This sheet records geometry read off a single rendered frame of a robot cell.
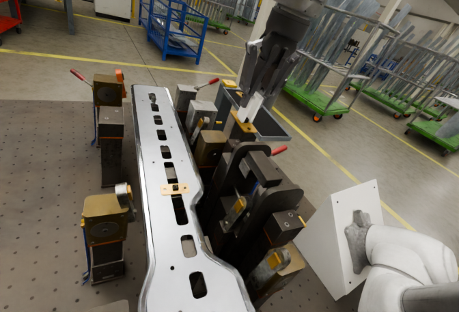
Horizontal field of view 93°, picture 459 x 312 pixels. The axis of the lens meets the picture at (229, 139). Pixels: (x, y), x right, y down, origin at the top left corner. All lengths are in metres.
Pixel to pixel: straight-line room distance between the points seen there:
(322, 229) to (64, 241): 0.92
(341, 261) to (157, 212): 0.69
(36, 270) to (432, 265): 1.17
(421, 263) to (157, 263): 0.76
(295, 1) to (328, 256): 0.88
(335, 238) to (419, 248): 0.24
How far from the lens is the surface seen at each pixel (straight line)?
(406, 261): 0.95
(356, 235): 1.03
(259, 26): 4.19
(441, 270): 0.96
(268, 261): 0.56
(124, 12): 7.10
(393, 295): 0.84
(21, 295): 0.92
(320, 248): 1.04
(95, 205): 0.60
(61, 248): 0.96
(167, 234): 0.61
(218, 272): 0.59
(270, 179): 0.54
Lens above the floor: 1.52
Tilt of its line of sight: 33 degrees down
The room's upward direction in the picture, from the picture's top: 20 degrees clockwise
